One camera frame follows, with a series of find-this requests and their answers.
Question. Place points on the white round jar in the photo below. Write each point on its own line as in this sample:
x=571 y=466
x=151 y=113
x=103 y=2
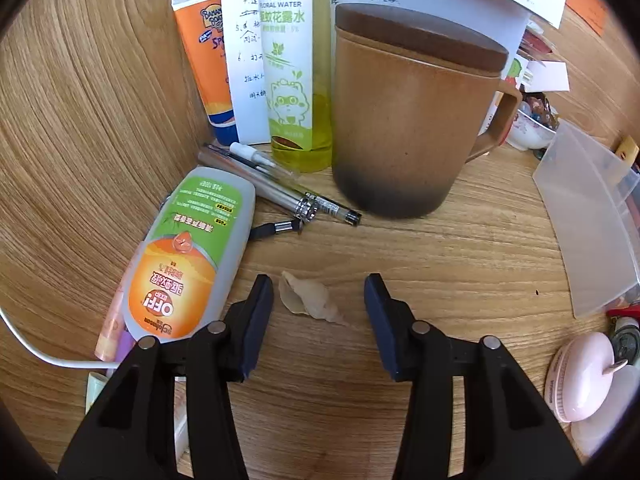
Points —
x=615 y=420

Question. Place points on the handwritten white paper sheet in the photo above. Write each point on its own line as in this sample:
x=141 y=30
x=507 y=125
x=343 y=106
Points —
x=245 y=85

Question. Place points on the yellow-green repellent water bottle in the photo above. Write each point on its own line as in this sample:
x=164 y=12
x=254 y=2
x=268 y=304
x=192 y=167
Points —
x=295 y=60

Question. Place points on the white small box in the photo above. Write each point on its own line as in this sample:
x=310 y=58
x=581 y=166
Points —
x=547 y=76

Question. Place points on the white floral bowl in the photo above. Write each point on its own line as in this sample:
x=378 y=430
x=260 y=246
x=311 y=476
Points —
x=527 y=130

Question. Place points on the pile of booklets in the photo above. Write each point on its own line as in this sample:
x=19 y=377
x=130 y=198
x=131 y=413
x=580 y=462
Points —
x=537 y=40

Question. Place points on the wooden desktop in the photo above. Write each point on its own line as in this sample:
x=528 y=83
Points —
x=75 y=160

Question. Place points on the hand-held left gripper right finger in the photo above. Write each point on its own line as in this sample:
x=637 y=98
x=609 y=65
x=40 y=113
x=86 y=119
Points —
x=382 y=325

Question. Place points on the orange sunscreen tube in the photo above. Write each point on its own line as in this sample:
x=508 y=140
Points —
x=205 y=60

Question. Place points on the beige seashell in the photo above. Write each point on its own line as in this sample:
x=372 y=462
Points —
x=305 y=297

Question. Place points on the brown mug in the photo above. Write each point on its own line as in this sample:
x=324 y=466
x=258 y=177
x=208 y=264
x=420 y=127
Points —
x=400 y=135

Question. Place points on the white pen refill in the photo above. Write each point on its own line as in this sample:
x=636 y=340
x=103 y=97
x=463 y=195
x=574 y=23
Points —
x=250 y=154

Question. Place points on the dark round trinket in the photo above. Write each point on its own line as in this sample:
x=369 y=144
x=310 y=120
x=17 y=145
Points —
x=625 y=340

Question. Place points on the clear plastic box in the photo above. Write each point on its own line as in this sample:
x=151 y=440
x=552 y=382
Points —
x=585 y=210

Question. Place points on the pink round macaron case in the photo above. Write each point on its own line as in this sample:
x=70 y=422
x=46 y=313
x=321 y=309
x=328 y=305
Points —
x=580 y=375

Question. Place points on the silver pen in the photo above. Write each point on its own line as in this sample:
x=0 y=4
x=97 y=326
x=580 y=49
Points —
x=260 y=187

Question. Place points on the beige wooden piece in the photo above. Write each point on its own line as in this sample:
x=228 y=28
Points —
x=627 y=150

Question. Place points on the grey orange-label repellent bottle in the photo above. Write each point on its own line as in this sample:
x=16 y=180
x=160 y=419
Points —
x=200 y=230

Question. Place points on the orange paper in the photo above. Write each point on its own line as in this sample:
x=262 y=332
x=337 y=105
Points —
x=585 y=2

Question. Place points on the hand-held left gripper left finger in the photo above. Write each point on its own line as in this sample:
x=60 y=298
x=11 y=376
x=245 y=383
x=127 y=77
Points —
x=257 y=325

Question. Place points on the pink orange patterned tube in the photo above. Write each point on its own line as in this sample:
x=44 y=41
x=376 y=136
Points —
x=114 y=325

